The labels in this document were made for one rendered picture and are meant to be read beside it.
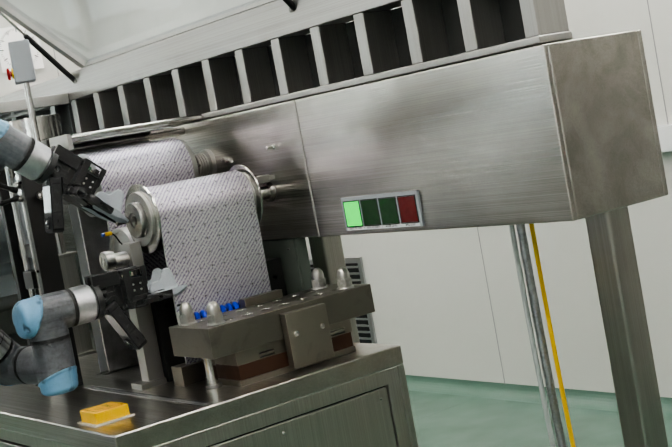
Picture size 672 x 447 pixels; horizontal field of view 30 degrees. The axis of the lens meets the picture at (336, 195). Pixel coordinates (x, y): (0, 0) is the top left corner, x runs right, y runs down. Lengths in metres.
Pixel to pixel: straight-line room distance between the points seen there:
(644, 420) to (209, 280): 0.93
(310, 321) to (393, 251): 3.82
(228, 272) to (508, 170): 0.74
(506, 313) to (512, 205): 3.60
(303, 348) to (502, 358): 3.43
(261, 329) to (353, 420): 0.27
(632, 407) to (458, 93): 0.65
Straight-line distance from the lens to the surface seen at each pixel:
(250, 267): 2.71
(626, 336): 2.33
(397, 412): 2.62
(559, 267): 5.50
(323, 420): 2.51
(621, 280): 2.31
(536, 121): 2.14
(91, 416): 2.42
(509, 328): 5.81
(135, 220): 2.64
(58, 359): 2.47
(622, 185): 2.22
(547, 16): 2.15
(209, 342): 2.43
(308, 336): 2.53
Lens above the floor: 1.36
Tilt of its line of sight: 3 degrees down
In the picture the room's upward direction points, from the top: 10 degrees counter-clockwise
